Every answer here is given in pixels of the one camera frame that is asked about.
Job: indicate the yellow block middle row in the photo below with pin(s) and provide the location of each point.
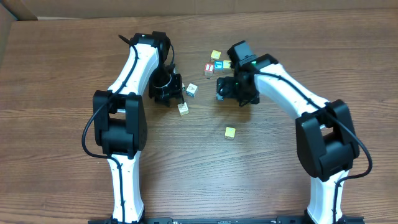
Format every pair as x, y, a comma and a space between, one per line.
227, 66

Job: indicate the white block green pattern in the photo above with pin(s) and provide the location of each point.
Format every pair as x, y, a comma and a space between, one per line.
191, 90

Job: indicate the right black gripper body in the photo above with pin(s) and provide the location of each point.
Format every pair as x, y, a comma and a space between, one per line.
222, 90

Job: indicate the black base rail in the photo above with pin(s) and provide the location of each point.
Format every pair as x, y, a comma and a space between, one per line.
224, 220

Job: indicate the yellow block top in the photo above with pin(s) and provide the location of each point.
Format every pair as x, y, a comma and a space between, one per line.
215, 55

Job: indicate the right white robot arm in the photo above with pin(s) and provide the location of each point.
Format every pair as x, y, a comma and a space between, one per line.
324, 131

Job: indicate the white block red base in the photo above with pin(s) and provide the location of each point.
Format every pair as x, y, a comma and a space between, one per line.
183, 108

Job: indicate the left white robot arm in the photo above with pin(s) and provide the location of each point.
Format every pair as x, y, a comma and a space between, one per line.
119, 118

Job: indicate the red letter block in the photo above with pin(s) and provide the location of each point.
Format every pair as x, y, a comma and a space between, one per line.
209, 69

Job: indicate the blue letter block upper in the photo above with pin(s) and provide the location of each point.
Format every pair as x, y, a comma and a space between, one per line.
218, 66

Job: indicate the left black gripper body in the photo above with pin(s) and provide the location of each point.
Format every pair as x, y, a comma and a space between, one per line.
168, 94

